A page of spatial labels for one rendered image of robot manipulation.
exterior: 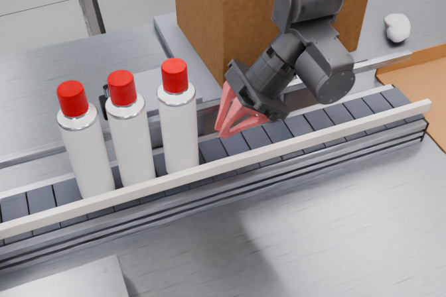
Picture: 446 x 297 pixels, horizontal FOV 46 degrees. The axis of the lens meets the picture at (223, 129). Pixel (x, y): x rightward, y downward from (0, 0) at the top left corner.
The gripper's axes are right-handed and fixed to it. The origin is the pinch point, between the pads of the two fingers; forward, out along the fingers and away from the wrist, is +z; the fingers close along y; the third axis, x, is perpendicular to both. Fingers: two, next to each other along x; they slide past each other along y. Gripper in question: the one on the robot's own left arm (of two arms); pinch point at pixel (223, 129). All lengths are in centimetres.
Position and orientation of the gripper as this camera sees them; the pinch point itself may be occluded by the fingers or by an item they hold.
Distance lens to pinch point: 79.2
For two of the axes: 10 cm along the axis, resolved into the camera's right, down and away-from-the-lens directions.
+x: 7.1, 2.4, 6.6
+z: -6.0, 7.0, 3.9
